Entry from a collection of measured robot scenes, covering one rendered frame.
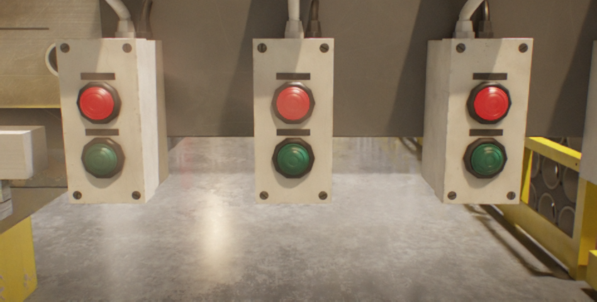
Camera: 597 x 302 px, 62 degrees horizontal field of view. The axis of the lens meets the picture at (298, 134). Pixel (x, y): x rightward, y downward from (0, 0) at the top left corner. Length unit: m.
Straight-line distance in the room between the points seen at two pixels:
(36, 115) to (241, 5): 0.30
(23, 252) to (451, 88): 1.48
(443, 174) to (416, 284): 1.24
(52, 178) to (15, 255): 1.02
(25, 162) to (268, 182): 0.25
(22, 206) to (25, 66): 0.46
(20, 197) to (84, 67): 0.59
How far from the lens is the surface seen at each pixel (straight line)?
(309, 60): 0.44
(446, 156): 0.47
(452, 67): 0.46
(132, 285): 1.74
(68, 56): 0.48
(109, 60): 0.47
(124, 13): 0.54
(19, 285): 1.74
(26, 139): 0.56
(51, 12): 0.63
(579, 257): 1.88
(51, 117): 0.68
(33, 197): 1.09
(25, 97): 0.65
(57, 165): 0.69
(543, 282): 1.85
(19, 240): 1.72
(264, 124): 0.45
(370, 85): 0.54
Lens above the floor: 0.77
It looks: 11 degrees down
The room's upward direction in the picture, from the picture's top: straight up
